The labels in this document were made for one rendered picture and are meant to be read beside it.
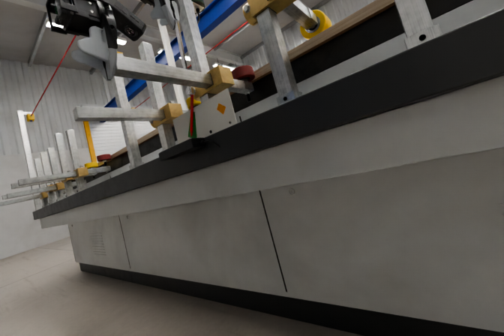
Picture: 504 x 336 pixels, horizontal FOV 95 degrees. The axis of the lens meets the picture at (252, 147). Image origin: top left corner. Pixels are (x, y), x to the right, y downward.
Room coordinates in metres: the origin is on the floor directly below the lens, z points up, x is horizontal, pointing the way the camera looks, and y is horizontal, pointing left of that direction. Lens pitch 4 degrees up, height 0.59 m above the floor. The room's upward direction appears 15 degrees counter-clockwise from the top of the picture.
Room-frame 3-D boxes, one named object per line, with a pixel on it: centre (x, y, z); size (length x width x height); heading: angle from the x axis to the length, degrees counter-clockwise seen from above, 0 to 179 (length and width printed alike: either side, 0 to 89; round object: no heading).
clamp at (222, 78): (0.66, 0.07, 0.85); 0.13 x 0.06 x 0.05; 53
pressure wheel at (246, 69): (0.76, -0.03, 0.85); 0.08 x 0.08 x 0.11
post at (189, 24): (0.67, 0.09, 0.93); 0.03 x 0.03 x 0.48; 53
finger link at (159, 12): (0.58, 0.14, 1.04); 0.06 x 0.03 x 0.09; 73
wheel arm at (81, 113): (0.75, 0.29, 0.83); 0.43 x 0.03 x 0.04; 143
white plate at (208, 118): (0.67, 0.13, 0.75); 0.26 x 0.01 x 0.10; 53
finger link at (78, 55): (0.41, 0.25, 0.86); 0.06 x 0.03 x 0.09; 143
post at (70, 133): (1.42, 1.08, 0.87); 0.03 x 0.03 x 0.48; 53
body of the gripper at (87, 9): (0.40, 0.24, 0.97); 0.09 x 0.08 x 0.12; 143
